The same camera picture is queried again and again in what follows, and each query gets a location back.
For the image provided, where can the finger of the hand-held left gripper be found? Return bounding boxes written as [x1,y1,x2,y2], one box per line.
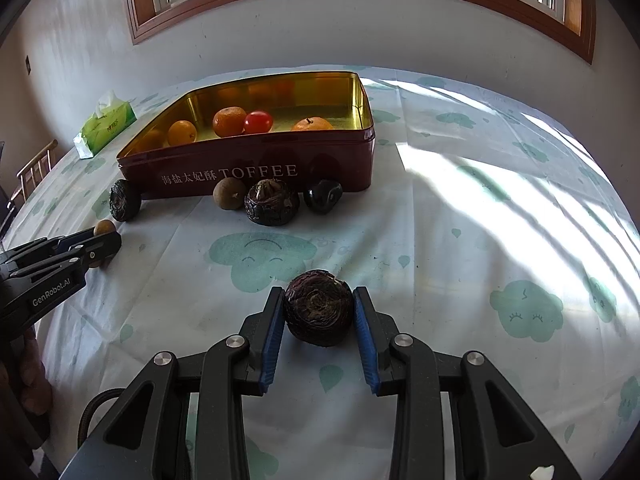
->
[0,227,98,267]
[10,232,122,281]

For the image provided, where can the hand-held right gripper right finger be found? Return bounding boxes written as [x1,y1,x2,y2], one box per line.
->
[353,287,581,480]

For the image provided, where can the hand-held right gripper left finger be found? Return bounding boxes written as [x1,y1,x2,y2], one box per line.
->
[65,287,286,480]

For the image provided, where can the large dark water chestnut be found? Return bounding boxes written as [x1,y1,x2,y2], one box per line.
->
[109,178,142,222]

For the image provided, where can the small mandarin orange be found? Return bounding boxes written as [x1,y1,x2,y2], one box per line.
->
[167,120,198,147]

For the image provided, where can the rough-skinned mandarin orange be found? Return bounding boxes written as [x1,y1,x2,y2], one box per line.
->
[213,106,248,138]

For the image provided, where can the red and gold tin box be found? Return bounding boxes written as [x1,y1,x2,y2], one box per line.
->
[116,71,376,200]

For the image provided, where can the red cherry tomato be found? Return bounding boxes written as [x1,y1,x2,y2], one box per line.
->
[244,111,274,134]

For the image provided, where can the smooth orange with stem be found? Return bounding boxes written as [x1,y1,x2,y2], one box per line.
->
[291,116,334,132]

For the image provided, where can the person's left hand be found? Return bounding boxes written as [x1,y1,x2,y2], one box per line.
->
[21,335,53,413]

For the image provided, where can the wooden chair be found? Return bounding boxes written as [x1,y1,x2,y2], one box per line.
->
[10,139,58,211]

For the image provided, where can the white green-patterned tablecloth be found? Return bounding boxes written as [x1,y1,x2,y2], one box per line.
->
[0,65,640,480]

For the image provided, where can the green tissue box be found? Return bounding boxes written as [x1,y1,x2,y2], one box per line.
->
[73,90,138,160]

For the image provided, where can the wood-framed barred window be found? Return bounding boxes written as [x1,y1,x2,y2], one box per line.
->
[121,0,598,65]

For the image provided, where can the black braided cable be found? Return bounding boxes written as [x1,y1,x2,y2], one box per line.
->
[77,387,123,453]

